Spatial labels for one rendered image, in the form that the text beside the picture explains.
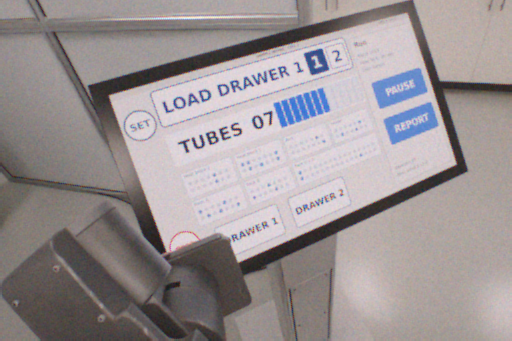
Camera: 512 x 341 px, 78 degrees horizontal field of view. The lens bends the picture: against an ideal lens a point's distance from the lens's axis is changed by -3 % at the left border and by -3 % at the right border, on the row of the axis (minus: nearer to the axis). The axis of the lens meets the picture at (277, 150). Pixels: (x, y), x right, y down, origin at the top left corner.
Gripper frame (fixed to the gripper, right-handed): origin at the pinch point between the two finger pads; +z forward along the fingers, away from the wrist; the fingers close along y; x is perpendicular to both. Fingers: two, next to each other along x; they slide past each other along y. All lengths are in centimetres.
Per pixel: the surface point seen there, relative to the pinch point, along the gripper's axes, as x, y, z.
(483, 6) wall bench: -40, -197, 121
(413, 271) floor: 67, -73, 87
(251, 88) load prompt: -17.4, -15.4, 7.5
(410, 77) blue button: -11.3, -41.2, 8.1
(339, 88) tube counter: -13.3, -28.3, 7.8
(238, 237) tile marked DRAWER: 1.4, -6.3, 7.3
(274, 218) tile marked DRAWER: 1.0, -12.0, 7.4
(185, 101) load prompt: -18.5, -6.1, 7.2
